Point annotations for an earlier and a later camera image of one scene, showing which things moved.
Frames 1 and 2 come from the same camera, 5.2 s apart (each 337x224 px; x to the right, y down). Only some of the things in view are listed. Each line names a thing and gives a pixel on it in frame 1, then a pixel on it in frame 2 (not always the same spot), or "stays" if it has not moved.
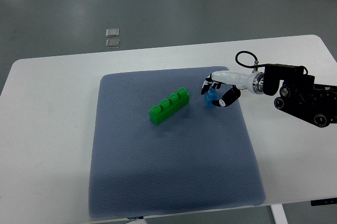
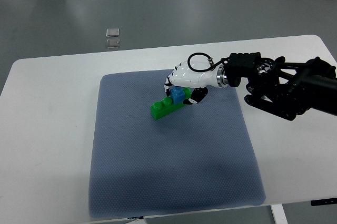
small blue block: [211, 94] → [177, 94]
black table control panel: [324, 202] stays
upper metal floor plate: [112, 32] stays
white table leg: [279, 214] stays
